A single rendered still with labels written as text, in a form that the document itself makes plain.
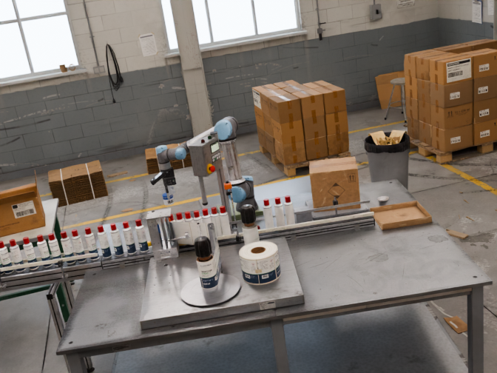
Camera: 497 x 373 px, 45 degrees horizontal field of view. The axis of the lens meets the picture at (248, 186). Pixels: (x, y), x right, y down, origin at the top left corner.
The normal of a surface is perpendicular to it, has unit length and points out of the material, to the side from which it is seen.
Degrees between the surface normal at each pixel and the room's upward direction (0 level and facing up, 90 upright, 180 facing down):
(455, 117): 90
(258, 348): 1
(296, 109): 90
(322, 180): 90
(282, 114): 90
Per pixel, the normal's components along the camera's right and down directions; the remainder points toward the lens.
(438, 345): -0.14, -0.93
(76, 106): 0.23, 0.31
